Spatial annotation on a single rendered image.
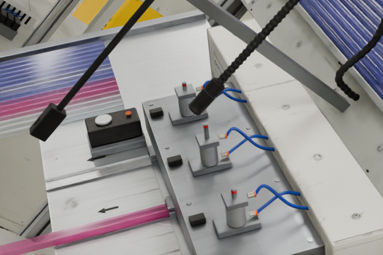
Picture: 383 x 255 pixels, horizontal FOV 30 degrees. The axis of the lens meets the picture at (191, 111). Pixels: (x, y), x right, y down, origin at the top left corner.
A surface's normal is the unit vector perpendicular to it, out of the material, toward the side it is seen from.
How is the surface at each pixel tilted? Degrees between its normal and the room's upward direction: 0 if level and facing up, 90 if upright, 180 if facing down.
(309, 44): 90
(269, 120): 48
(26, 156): 90
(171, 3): 90
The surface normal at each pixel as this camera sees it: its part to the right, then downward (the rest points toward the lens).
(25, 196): 0.25, 0.55
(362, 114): -0.72, -0.44
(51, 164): -0.10, -0.80
